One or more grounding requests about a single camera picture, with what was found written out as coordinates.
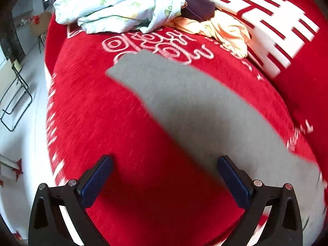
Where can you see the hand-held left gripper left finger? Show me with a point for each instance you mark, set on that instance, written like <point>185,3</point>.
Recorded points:
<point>96,179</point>

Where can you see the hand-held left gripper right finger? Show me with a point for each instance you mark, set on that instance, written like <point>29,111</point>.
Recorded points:
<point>234,182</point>

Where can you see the grey small cloth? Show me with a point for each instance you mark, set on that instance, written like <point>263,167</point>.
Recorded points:
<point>194,112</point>

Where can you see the red bedspread with white print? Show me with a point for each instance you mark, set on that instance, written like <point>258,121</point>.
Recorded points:
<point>107,123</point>

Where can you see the red paper decoration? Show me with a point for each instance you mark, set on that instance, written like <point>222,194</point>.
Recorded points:
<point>18,170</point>

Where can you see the black metal folding chair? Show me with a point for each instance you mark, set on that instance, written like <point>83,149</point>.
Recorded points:
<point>15,92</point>

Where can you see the pale yellow garment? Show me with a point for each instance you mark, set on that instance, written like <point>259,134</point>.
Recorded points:
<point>220,30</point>

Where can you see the wooden chair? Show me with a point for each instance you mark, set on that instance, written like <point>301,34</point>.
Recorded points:
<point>41,28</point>

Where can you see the light blue floral quilt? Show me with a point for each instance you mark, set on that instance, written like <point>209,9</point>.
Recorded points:
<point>115,2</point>

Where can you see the dark purple garment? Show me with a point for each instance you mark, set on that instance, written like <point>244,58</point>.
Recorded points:
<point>198,5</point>

